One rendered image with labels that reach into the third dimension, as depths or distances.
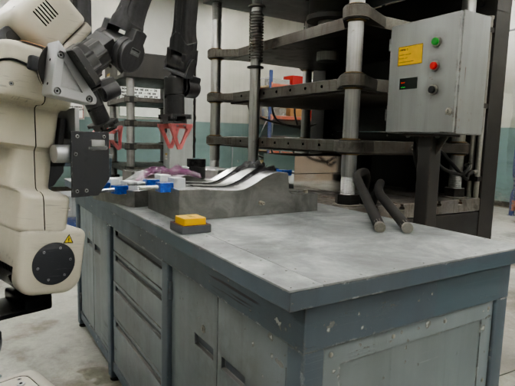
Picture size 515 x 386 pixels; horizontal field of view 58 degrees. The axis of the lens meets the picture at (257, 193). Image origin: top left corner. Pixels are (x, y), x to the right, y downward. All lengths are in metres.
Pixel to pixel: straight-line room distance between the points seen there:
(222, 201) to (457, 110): 0.84
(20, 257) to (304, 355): 0.69
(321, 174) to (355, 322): 1.44
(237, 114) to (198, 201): 8.15
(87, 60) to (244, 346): 0.69
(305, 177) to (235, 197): 0.87
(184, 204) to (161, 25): 7.87
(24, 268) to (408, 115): 1.33
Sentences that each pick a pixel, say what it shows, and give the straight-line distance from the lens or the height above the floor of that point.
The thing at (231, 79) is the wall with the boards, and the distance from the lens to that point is 9.45.
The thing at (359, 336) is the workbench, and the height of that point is 0.68.
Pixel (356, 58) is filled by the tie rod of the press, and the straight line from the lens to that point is 1.85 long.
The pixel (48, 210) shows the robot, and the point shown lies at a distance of 1.21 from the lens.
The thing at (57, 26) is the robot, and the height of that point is 1.29.
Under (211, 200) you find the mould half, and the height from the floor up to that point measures 0.86.
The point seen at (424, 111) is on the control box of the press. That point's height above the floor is 1.15.
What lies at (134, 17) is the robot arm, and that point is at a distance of 1.16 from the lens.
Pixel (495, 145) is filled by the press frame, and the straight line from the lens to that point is 2.49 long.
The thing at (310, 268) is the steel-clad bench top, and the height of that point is 0.80.
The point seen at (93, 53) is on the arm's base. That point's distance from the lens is 1.09.
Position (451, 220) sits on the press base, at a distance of 2.27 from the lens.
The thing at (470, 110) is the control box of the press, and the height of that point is 1.15.
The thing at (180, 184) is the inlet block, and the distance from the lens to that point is 1.38.
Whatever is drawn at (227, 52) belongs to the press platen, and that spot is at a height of 1.52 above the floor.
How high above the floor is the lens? 1.04
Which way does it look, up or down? 7 degrees down
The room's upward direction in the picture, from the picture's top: 2 degrees clockwise
